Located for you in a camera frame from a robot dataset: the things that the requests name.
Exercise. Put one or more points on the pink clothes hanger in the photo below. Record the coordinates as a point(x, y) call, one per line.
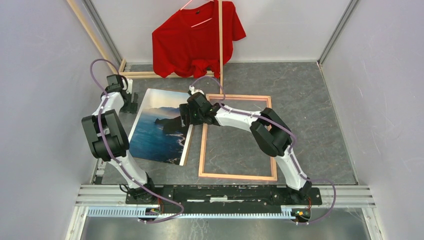
point(199, 15)

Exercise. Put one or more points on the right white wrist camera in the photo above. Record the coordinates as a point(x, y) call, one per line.
point(192, 90)

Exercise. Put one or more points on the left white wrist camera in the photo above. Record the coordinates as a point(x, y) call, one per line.
point(129, 86)

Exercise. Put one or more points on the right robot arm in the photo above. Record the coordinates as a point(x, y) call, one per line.
point(271, 134)

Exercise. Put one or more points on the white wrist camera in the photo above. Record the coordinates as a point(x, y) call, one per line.
point(192, 90)
point(129, 86)

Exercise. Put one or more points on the aluminium rail frame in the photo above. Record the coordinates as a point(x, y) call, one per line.
point(347, 212)

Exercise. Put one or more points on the red t-shirt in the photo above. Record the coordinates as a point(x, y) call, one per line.
point(191, 52)

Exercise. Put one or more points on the landscape photo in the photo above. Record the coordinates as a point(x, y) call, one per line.
point(158, 133)

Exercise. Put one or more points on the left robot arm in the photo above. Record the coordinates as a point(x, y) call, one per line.
point(109, 142)

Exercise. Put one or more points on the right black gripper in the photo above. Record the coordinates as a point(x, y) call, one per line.
point(185, 109)

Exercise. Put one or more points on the pink wooden picture frame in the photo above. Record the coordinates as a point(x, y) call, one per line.
point(203, 147)

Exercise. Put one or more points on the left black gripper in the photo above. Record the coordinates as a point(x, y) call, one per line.
point(132, 107)

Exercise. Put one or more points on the wooden clothes rack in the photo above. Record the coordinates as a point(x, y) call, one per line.
point(100, 37)

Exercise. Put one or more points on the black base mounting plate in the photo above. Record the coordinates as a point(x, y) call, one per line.
point(225, 199)

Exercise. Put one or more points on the white slotted cable duct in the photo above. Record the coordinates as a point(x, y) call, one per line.
point(144, 213)

